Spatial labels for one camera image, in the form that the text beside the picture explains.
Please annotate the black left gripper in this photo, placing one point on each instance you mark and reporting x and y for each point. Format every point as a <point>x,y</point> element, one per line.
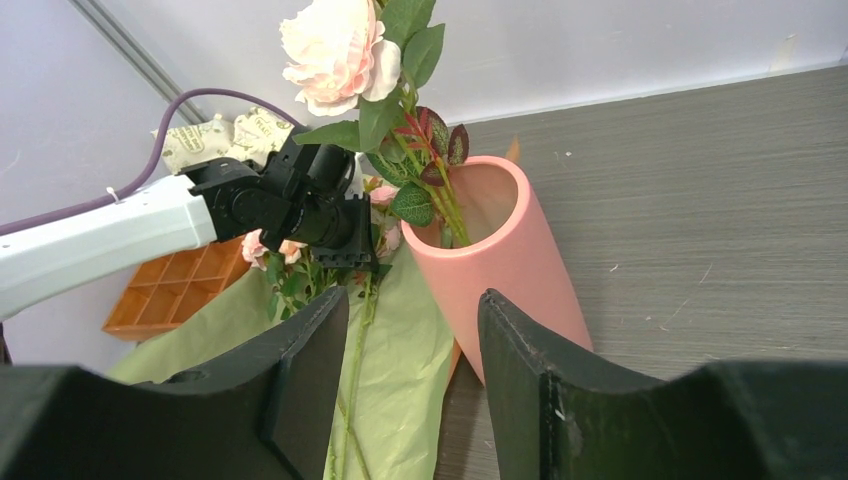
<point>301,195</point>

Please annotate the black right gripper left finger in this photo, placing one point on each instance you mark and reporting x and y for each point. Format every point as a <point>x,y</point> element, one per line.
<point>263,410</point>

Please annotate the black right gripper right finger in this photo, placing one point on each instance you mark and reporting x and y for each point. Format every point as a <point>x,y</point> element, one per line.
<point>559,411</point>

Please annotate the orange and green wrapping paper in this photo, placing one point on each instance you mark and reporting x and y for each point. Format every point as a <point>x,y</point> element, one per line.
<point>405,357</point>

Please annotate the pale pink single flower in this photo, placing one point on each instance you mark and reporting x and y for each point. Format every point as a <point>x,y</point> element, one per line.
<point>362,64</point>

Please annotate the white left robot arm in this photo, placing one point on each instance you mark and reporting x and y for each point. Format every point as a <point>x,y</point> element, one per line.
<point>156,220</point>

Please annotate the pink cylindrical vase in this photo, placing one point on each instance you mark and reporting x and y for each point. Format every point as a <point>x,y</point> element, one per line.
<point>513,251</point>

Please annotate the cream printed cloth bag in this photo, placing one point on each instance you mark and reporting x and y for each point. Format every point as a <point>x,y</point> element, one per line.
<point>251,137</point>

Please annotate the orange wooden compartment tray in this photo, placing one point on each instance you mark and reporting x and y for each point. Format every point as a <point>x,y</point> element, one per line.
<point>165,292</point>

